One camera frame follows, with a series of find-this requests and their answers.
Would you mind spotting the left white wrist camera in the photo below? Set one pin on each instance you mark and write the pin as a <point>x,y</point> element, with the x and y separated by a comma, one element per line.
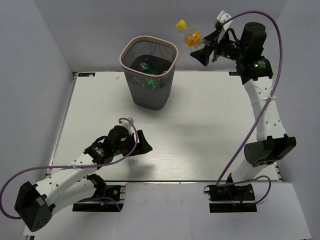
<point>127,123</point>

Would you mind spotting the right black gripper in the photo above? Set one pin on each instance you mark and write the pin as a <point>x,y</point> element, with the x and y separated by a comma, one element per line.
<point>203,55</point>

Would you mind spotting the orange cap juice bottle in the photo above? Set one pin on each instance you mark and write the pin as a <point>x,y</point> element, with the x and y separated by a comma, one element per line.
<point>191,37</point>

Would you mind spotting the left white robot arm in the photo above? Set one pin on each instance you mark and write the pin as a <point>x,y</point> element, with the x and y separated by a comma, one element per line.
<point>37,203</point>

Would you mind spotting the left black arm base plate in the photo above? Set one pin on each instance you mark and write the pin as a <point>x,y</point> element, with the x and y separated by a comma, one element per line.
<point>109,200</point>

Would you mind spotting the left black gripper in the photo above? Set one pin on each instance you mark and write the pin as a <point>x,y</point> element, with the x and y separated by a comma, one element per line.
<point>143,146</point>

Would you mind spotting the green soda bottle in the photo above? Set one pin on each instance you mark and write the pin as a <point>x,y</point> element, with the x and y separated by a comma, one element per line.
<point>149,83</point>

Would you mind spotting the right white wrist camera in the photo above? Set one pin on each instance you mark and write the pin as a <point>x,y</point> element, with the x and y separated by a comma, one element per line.
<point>223,21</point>

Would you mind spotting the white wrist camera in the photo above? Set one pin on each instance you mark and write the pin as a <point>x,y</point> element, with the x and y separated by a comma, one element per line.
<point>127,123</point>
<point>223,21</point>

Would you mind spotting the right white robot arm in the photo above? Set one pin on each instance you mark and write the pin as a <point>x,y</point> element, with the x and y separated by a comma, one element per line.
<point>256,74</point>

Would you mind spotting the grey mesh waste bin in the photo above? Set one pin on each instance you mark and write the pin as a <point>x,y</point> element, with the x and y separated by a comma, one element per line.
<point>149,64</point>

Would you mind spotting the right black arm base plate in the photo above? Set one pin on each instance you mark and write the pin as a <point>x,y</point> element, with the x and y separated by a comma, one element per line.
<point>231,199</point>

